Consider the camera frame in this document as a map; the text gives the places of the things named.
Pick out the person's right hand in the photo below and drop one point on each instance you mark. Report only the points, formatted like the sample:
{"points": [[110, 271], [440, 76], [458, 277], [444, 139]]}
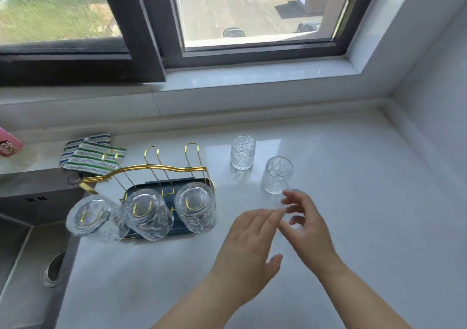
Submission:
{"points": [[313, 237]]}

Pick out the person's left hand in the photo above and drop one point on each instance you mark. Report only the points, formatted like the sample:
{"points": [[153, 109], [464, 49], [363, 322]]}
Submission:
{"points": [[244, 255]]}

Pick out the person's right fingers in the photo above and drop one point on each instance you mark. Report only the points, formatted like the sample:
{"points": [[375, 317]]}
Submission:
{"points": [[297, 203]]}

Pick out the person's left thumb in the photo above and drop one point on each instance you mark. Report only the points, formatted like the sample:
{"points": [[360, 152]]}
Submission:
{"points": [[275, 265]]}

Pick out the person's right forearm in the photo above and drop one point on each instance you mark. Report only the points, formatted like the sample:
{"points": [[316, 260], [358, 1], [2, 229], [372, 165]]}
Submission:
{"points": [[361, 303]]}

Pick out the person's left forearm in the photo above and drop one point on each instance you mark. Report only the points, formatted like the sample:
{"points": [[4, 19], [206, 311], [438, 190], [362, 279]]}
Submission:
{"points": [[204, 303]]}

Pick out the clear textured drinking glass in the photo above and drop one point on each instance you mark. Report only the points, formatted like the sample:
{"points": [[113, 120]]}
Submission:
{"points": [[95, 217], [196, 208], [276, 176], [147, 215], [243, 152]]}

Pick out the dark blue drip tray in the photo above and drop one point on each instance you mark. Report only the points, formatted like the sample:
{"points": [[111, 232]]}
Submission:
{"points": [[166, 187]]}

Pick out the white stone window sill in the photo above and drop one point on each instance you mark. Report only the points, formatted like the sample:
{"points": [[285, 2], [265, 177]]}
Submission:
{"points": [[255, 75]]}

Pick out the dark car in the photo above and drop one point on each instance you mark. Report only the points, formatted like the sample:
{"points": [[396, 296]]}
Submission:
{"points": [[233, 33], [308, 27]]}

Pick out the green striped dish cloth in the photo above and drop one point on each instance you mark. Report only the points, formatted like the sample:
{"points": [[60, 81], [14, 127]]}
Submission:
{"points": [[93, 159]]}

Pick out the blue striped dish cloth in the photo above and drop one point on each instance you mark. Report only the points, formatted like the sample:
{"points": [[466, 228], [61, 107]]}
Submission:
{"points": [[96, 137]]}

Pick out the round metal sink hole cover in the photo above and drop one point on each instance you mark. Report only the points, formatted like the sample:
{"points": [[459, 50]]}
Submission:
{"points": [[73, 179]]}

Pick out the round metal sink drain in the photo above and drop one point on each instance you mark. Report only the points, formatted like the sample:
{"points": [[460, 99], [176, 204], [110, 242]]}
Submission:
{"points": [[53, 267]]}

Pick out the stainless steel sink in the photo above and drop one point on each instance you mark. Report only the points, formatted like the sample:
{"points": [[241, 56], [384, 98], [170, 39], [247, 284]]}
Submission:
{"points": [[22, 266]]}

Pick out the pink cartoon print container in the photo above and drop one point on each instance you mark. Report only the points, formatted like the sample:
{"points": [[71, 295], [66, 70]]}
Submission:
{"points": [[9, 144]]}

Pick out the dark window frame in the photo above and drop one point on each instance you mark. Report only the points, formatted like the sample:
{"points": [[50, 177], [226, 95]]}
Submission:
{"points": [[146, 29]]}

